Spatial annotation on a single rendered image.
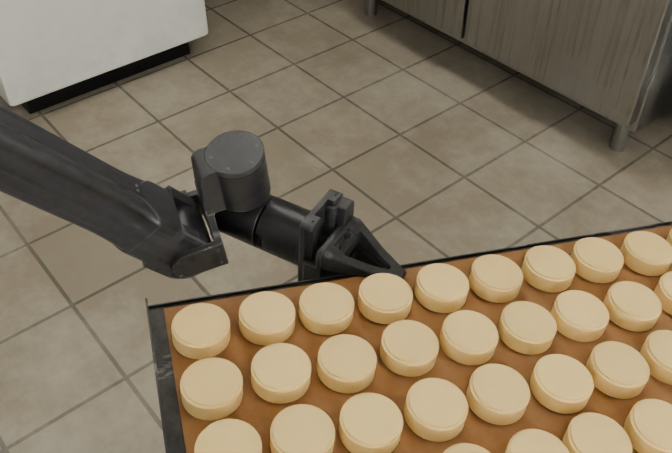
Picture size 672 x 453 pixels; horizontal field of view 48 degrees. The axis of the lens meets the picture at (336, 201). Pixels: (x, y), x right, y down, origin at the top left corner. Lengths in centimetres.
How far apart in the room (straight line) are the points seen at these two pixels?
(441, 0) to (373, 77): 38
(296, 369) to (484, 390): 15
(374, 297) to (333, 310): 4
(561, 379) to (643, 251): 20
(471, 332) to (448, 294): 5
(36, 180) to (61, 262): 160
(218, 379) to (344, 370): 10
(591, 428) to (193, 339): 33
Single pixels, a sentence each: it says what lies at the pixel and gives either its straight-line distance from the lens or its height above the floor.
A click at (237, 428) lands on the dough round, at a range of 60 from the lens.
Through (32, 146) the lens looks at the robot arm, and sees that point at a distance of 65.
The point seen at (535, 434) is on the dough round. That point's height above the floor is 100.
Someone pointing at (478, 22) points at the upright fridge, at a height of 28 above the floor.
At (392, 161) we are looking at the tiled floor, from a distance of 246.
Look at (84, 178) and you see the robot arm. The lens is 67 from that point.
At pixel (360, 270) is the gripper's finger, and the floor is 100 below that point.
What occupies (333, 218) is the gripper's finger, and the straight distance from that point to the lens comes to 74.
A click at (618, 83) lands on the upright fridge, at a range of 243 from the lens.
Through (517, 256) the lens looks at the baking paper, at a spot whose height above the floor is 98.
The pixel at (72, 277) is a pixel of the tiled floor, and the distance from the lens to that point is 220.
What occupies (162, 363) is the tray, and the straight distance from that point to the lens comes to 66.
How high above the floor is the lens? 152
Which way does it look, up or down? 41 degrees down
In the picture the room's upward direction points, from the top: straight up
